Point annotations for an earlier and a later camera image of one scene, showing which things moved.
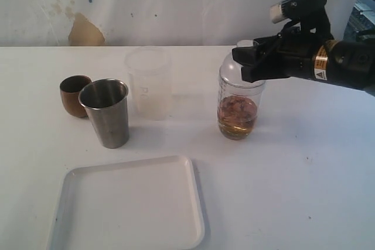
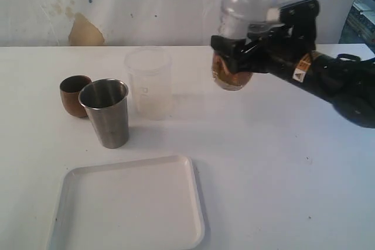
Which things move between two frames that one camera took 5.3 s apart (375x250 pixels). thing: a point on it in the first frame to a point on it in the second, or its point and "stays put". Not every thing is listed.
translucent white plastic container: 149,69 stays put
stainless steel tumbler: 106,101 stays put
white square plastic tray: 147,204 stays put
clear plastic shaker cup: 238,106 to 224,75
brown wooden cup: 70,88 stays put
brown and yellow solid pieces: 238,112 to 221,73
